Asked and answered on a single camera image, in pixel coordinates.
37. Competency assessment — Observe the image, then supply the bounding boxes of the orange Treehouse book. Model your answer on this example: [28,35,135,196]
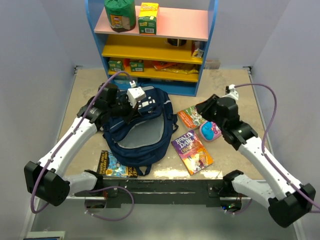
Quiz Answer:
[177,105,206,130]

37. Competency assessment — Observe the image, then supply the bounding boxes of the navy blue student backpack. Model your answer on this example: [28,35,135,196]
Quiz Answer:
[103,86,179,176]

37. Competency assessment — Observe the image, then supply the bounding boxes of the orange yellow snack packets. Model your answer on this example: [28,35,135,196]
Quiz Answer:
[151,60,199,75]

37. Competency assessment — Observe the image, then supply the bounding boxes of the green cylindrical package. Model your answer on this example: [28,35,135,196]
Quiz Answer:
[104,0,137,33]

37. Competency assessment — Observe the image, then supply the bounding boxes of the small green box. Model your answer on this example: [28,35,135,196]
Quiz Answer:
[108,57,125,72]
[129,59,145,72]

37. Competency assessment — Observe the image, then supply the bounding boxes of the small box behind shelf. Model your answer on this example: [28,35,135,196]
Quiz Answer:
[204,59,221,70]

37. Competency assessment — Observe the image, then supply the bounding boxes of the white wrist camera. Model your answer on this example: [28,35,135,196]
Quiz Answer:
[224,84,239,101]
[126,86,146,108]

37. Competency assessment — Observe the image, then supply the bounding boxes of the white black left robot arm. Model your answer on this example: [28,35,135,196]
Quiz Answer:
[24,83,146,206]

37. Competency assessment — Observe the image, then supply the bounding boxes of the pink pencil case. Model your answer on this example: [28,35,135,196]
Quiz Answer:
[199,121,222,142]

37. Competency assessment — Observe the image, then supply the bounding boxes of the small green box left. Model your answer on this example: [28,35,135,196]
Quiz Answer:
[108,57,125,72]

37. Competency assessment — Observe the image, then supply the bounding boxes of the small green box right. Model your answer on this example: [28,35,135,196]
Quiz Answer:
[129,59,145,72]

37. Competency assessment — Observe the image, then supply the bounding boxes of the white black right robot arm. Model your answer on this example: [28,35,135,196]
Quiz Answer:
[195,94,316,228]

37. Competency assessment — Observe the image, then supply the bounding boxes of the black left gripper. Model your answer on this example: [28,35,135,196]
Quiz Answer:
[108,93,142,124]

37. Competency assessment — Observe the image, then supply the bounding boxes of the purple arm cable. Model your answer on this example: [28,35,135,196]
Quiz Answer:
[29,70,137,215]
[232,82,320,214]

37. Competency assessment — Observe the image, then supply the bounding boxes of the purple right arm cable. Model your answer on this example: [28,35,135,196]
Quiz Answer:
[232,82,320,214]

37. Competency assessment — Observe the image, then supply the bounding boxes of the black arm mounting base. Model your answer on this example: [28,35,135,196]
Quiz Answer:
[75,178,249,208]

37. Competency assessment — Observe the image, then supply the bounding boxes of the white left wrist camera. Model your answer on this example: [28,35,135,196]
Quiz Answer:
[126,86,146,108]

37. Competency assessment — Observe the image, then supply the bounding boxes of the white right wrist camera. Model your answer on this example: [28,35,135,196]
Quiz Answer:
[224,84,239,101]

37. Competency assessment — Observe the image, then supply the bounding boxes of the small snack pouch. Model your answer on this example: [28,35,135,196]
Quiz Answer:
[191,40,205,58]

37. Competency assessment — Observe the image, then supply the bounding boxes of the purple Roald Dahl book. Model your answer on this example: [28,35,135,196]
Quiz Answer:
[171,130,214,176]

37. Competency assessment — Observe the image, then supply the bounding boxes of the yellow green carton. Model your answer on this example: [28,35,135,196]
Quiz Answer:
[138,2,159,35]

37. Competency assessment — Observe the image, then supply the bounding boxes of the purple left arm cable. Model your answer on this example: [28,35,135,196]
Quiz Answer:
[29,70,137,215]

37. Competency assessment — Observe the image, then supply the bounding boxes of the blue shelf unit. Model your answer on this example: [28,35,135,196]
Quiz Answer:
[85,0,219,97]

